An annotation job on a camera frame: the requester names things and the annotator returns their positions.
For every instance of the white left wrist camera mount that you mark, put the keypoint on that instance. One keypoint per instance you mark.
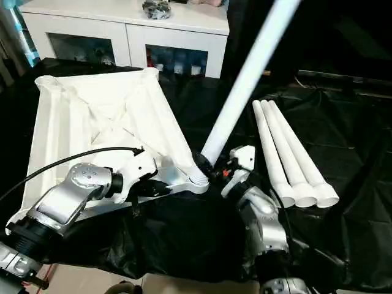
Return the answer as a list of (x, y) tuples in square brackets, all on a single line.
[(134, 171)]

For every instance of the black metal rod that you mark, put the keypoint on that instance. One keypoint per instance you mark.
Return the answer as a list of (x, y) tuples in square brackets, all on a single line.
[(337, 78)]

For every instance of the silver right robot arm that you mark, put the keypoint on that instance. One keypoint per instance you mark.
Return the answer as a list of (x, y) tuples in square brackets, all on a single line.
[(269, 220)]

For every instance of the dark bag of small parts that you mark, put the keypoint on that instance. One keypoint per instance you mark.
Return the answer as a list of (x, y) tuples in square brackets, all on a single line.
[(156, 5)]

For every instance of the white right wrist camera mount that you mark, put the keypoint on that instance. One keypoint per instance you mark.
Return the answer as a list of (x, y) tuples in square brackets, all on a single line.
[(243, 156)]

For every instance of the white sideboard cabinet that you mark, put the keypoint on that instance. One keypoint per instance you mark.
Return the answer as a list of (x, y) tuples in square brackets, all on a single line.
[(125, 33)]

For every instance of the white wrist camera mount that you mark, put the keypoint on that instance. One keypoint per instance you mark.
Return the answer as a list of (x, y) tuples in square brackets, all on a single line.
[(134, 171), (243, 156)]

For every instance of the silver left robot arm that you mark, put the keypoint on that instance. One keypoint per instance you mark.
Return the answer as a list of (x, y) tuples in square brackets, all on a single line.
[(61, 202)]

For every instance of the red bottle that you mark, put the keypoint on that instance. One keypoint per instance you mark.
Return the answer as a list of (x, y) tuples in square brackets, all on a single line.
[(150, 59)]

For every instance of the black plastic mat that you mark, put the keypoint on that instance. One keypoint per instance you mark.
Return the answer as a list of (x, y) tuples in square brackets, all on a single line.
[(352, 137)]

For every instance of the white plastic table leg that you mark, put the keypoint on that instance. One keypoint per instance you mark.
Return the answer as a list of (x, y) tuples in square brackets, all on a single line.
[(271, 147), (251, 70), (284, 147), (298, 147)]

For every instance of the white plastic table top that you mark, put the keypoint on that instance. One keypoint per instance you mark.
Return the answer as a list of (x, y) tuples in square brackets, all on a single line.
[(92, 107)]

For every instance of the white jar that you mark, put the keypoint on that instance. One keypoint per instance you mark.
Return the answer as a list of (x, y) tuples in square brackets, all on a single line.
[(160, 65), (196, 70), (178, 68)]

